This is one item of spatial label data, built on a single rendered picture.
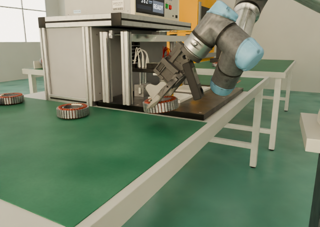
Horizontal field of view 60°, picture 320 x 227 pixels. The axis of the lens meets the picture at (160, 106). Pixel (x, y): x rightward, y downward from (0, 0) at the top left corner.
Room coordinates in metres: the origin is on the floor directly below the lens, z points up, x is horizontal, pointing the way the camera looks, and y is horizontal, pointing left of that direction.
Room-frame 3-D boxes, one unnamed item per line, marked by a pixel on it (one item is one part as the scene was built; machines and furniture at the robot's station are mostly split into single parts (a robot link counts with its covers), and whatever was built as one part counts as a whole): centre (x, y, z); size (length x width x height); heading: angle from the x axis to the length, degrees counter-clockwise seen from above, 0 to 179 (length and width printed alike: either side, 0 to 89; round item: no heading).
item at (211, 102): (1.31, -0.09, 0.76); 0.64 x 0.47 x 0.02; 152
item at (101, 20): (1.45, 0.18, 1.09); 0.68 x 0.44 x 0.05; 152
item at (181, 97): (1.20, -0.05, 0.78); 0.15 x 0.15 x 0.01; 62
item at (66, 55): (1.20, 0.40, 0.91); 0.28 x 0.03 x 0.32; 62
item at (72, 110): (0.98, 0.32, 0.77); 0.11 x 0.11 x 0.04
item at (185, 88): (1.41, -0.16, 0.78); 0.15 x 0.15 x 0.01; 62
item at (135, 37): (1.35, -0.02, 1.03); 0.62 x 0.01 x 0.03; 152
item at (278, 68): (3.49, -1.05, 0.37); 1.85 x 1.10 x 0.75; 152
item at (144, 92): (1.26, 0.08, 0.80); 0.07 x 0.05 x 0.06; 152
